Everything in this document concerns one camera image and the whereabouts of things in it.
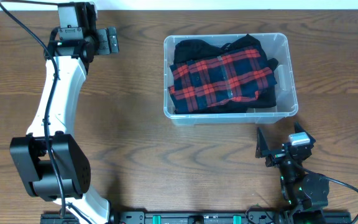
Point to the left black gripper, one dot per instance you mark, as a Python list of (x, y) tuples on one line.
[(103, 46)]

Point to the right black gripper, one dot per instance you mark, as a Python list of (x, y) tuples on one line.
[(276, 156)]

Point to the red plaid cloth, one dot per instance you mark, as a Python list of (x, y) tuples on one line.
[(233, 80)]

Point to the large black garment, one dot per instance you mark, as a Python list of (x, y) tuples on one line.
[(195, 49)]

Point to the clear plastic storage bin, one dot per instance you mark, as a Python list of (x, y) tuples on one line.
[(275, 46)]

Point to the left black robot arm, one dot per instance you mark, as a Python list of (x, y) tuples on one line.
[(50, 163)]

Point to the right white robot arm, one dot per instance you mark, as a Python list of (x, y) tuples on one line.
[(304, 190)]

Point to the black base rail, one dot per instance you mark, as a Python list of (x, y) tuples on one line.
[(252, 216)]

